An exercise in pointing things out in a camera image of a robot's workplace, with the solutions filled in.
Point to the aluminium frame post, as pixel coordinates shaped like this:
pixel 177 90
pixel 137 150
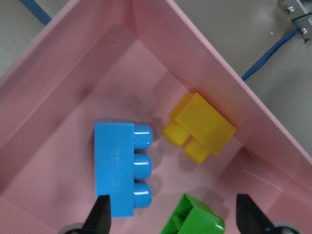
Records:
pixel 300 13

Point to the blue toy block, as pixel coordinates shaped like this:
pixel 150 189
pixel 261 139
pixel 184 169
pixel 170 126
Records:
pixel 121 167

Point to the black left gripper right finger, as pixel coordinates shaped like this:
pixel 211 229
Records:
pixel 249 217

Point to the pink plastic box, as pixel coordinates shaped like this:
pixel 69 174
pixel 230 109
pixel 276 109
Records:
pixel 134 60

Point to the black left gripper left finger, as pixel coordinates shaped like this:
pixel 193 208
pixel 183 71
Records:
pixel 99 218

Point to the yellow toy block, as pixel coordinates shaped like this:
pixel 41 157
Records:
pixel 197 126

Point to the green toy block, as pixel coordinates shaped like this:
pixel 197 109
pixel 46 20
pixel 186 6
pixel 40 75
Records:
pixel 191 216

